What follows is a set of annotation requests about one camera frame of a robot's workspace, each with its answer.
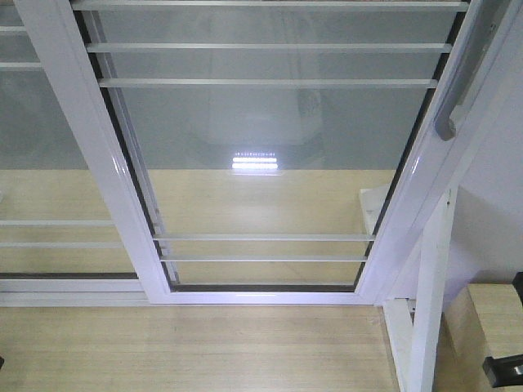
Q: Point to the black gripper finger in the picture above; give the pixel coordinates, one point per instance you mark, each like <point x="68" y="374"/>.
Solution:
<point x="505" y="371"/>
<point x="517" y="283"/>

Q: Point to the grey metal door handle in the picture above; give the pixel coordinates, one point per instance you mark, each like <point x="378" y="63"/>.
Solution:
<point x="466" y="54"/>

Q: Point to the white framed sliding glass door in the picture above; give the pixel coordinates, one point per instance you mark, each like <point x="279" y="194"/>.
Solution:
<point x="254" y="88"/>

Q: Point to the white fixed glass door panel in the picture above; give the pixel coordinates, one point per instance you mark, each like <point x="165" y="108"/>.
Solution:
<point x="53" y="163"/>

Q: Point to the light wooden box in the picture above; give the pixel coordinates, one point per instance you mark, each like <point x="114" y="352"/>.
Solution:
<point x="483" y="320"/>

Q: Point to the light wooden platform board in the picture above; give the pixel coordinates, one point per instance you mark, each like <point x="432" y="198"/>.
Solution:
<point x="184" y="348"/>

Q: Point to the white triangular support bracket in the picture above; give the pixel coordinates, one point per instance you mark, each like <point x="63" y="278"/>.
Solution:
<point x="412" y="300"/>

